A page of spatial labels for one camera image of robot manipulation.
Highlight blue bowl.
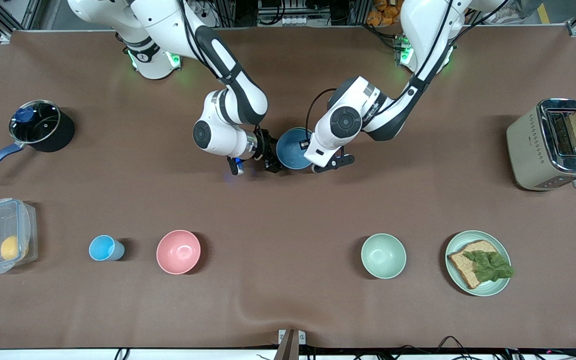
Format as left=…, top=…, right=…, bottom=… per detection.
left=277, top=128, right=314, bottom=170

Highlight pink bowl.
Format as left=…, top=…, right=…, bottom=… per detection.
left=156, top=229, right=202, bottom=275

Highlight brown table mat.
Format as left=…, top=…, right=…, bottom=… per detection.
left=0, top=25, right=576, bottom=351

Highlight long white power strip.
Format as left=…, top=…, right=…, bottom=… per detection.
left=282, top=15, right=331, bottom=27

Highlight white power strip box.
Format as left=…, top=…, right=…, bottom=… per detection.
left=188, top=0, right=219, bottom=29

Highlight orange snack bags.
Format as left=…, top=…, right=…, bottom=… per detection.
left=367, top=0, right=405, bottom=27

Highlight brown bread slice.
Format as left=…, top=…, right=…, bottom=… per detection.
left=447, top=239, right=501, bottom=290

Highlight green lettuce leaf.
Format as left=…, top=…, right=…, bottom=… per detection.
left=462, top=250, right=515, bottom=283

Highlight light blue cup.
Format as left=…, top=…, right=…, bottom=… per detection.
left=88, top=234, right=126, bottom=262

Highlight cream and chrome toaster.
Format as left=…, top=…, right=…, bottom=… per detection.
left=506, top=98, right=576, bottom=192

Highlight pale green plate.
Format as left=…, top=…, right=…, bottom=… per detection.
left=444, top=230, right=512, bottom=297

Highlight glass lid with blue knob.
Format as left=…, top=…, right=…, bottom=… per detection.
left=9, top=100, right=62, bottom=145

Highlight white shoe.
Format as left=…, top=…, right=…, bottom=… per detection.
left=488, top=5, right=525, bottom=26

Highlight yellow lemon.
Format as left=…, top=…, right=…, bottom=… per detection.
left=0, top=235, right=30, bottom=261

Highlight metal camera bracket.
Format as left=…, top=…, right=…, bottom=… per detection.
left=274, top=329, right=307, bottom=360

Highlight black pot with blue handle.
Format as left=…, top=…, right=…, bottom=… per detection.
left=0, top=100, right=76, bottom=182

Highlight black floor cable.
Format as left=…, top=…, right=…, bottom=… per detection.
left=435, top=336, right=474, bottom=360

